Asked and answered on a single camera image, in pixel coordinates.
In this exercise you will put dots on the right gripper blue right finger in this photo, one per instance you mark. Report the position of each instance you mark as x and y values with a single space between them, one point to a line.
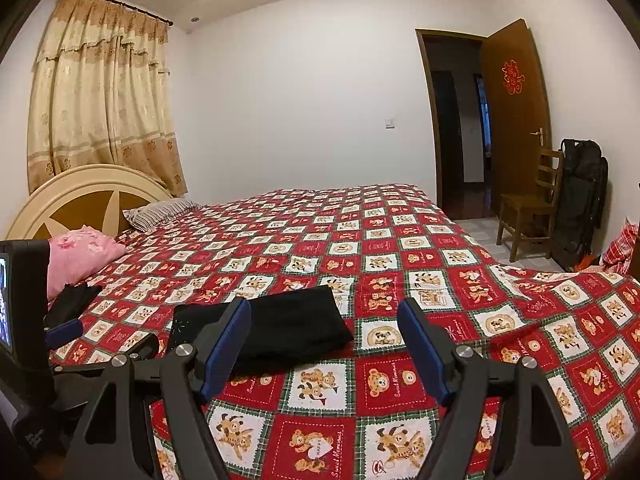
431 350

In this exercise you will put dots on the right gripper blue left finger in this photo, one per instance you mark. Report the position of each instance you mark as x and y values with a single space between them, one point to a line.
218 346

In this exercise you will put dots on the black pants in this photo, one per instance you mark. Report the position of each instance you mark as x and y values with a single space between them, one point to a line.
291 329

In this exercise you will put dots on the red patchwork bear bedspread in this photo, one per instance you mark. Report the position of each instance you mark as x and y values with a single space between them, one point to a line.
363 413

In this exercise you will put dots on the folded black garment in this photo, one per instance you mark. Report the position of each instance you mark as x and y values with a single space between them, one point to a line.
71 303

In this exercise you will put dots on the pink fluffy pillow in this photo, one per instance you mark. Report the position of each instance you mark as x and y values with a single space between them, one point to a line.
78 254

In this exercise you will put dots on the striped grey pillow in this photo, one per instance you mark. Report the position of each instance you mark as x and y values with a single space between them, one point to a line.
148 217

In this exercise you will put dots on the wooden chair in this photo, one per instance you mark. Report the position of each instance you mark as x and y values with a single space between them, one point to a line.
530 218

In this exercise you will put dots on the cream wooden headboard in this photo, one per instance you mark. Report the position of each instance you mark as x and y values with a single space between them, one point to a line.
93 195

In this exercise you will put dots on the red plaid bag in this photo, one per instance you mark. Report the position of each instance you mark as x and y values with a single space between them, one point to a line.
618 256

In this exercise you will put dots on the black folded stroller bag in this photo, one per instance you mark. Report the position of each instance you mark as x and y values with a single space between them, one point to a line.
581 201

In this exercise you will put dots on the brown wooden door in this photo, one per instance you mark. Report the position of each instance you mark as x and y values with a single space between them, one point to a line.
519 124

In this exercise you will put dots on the beige patterned curtain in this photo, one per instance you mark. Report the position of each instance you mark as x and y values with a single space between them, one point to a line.
99 95

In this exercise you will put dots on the red paper door decoration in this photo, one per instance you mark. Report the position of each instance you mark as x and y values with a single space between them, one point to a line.
513 80

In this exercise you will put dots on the white wall switch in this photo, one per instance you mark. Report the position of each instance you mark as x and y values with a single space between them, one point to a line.
389 122

